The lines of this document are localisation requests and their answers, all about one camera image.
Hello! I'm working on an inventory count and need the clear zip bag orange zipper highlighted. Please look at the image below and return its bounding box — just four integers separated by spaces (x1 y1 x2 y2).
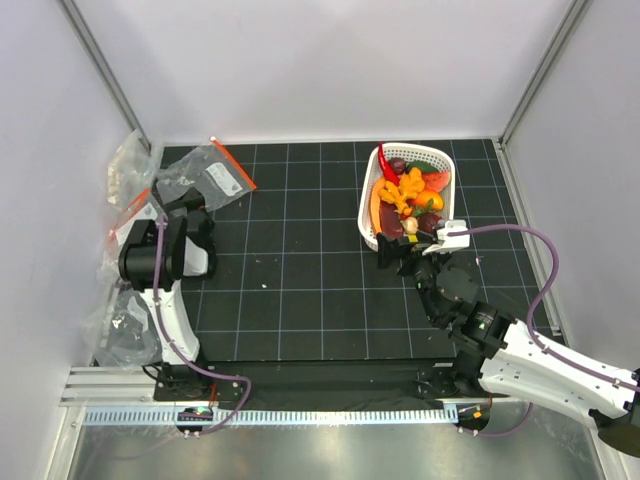
156 137 256 210

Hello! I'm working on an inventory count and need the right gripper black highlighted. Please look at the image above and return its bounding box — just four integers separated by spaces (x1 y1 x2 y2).
376 231 453 325

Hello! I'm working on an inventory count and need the beige garlic bulb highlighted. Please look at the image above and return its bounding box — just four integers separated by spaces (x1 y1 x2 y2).
402 217 419 235

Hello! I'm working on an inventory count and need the yellow orange ginger root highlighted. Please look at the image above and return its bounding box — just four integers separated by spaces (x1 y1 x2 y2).
377 168 425 213

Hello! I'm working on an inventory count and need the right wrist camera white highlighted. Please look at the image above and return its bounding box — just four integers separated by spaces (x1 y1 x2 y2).
422 219 470 256

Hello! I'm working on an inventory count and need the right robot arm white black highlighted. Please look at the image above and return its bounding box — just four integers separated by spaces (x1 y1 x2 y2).
376 232 639 457

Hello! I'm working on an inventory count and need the dark red passion fruit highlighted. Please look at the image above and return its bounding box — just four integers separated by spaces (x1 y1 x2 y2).
417 212 441 235

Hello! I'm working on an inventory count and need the white perforated plastic basket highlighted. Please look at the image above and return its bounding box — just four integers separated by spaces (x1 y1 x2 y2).
357 142 456 251

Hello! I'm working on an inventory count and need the dark purple plum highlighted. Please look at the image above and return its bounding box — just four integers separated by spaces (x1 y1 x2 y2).
388 157 407 176

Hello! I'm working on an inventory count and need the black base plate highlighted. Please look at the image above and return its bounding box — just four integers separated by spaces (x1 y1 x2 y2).
153 358 489 410

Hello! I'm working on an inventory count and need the aluminium frame rail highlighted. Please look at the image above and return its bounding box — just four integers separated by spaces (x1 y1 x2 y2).
498 0 593 150
56 0 152 153

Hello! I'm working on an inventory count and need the black grid cutting mat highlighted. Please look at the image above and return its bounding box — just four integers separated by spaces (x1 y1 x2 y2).
182 139 539 361

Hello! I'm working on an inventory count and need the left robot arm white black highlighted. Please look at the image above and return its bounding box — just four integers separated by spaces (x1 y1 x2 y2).
114 188 217 365

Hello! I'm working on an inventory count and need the aluminium frame rail left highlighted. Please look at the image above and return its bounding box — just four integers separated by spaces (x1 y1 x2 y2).
56 0 152 153

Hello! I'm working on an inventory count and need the orange papaya slice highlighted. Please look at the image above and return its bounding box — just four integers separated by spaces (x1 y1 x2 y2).
369 177 386 236

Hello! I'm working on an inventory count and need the dark red meat slice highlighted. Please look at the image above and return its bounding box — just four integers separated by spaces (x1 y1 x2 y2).
379 201 405 239

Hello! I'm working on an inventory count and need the red chili pepper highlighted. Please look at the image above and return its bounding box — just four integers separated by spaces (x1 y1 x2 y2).
377 143 400 186

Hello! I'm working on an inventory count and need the clear bag with white label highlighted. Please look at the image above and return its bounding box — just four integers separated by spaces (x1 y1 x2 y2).
96 187 161 285

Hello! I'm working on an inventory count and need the watermelon slice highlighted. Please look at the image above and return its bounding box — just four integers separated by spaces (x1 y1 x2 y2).
422 172 451 193

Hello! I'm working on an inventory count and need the aluminium frame rail right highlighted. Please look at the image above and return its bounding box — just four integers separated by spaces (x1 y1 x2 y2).
498 0 593 150

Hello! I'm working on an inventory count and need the slotted aluminium cable duct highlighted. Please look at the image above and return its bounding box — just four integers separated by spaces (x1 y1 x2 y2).
82 404 458 428

